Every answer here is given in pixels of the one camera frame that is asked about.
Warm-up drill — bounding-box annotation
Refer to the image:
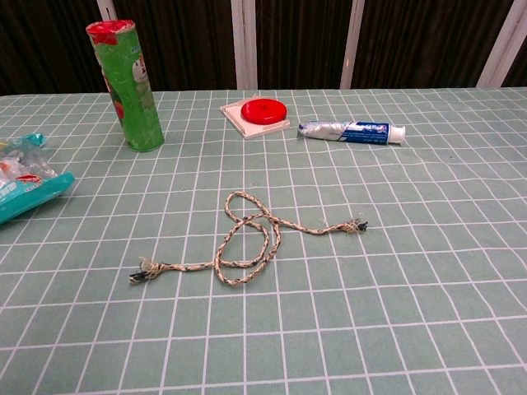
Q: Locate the blue white toothpaste tube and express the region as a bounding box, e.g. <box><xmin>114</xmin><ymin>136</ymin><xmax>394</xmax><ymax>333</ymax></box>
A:
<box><xmin>296</xmin><ymin>120</ymin><xmax>407</xmax><ymax>146</ymax></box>

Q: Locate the teal plastic snack bag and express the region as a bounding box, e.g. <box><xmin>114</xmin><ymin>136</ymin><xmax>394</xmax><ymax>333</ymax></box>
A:
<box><xmin>0</xmin><ymin>132</ymin><xmax>76</xmax><ymax>225</ymax></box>

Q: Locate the green chips can red lid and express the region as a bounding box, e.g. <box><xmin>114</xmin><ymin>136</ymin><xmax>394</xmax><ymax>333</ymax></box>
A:
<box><xmin>85</xmin><ymin>18</ymin><xmax>166</xmax><ymax>154</ymax></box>

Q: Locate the braided beige black rope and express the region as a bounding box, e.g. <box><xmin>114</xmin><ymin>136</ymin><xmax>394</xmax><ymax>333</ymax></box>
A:
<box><xmin>128</xmin><ymin>191</ymin><xmax>369</xmax><ymax>288</ymax></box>

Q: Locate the green checkered tablecloth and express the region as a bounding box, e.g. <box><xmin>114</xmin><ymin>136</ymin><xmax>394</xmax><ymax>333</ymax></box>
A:
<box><xmin>0</xmin><ymin>86</ymin><xmax>527</xmax><ymax>395</ymax></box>

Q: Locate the red disc on white base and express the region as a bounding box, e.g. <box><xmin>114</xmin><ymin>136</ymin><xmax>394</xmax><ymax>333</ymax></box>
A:
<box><xmin>218</xmin><ymin>95</ymin><xmax>291</xmax><ymax>141</ymax></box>

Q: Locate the red round disc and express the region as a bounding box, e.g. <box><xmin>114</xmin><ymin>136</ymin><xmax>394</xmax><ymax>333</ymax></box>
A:
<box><xmin>240</xmin><ymin>98</ymin><xmax>288</xmax><ymax>125</ymax></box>

